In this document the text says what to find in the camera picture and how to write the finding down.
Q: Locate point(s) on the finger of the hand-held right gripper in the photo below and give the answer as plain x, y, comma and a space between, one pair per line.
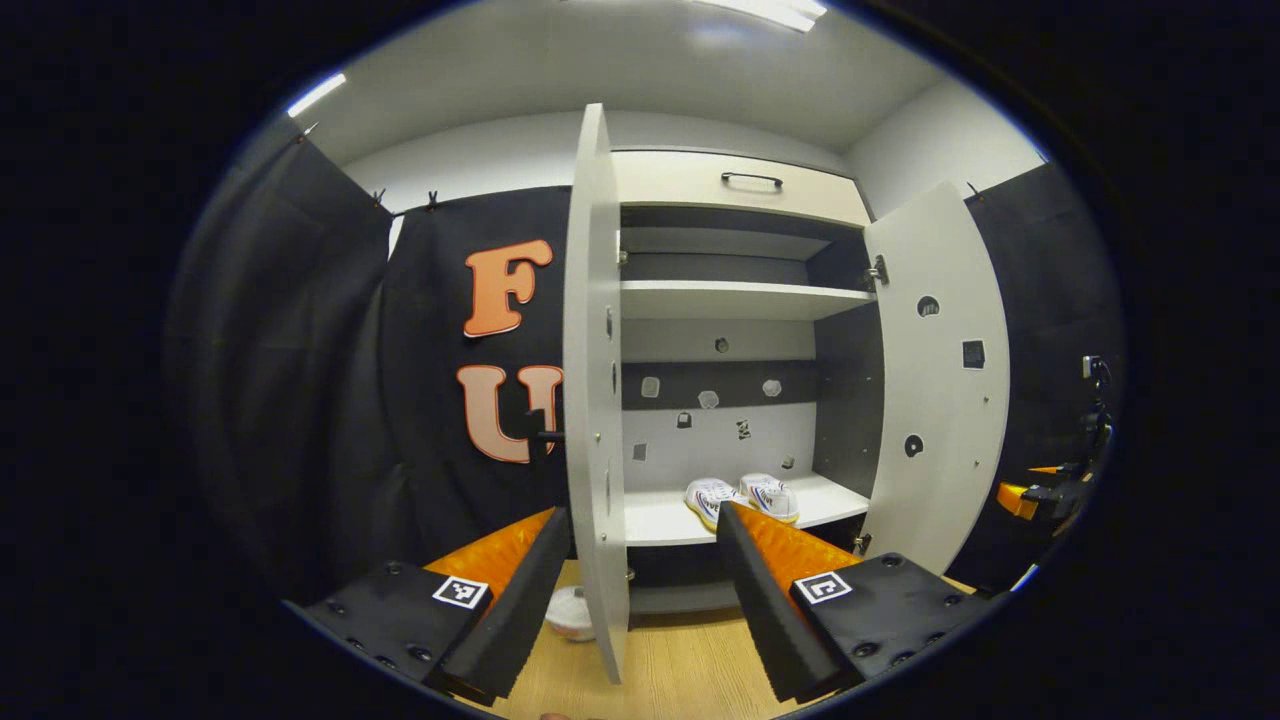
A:
1015, 498

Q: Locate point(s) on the white striped shoe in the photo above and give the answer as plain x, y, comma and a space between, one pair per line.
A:
710, 495
770, 495

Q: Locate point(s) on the white shoe cabinet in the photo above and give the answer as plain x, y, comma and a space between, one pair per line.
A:
700, 450

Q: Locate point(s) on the black backdrop cloth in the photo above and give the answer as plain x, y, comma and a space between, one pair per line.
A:
1050, 300
300, 400

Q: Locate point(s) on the ceiling light panel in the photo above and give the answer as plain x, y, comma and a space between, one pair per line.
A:
318, 94

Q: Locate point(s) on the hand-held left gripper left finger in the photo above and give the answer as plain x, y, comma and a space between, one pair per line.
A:
525, 610

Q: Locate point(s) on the white cabinet shelf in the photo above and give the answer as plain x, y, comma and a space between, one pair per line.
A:
720, 300
655, 520

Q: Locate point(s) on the white shoe cabinet door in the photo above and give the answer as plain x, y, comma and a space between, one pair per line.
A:
950, 450
590, 400

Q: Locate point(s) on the white cabinet drawer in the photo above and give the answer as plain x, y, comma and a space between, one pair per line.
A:
660, 180

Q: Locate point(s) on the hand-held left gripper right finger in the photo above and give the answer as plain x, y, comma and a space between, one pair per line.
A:
765, 610

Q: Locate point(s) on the white round container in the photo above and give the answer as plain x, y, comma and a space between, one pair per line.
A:
568, 610

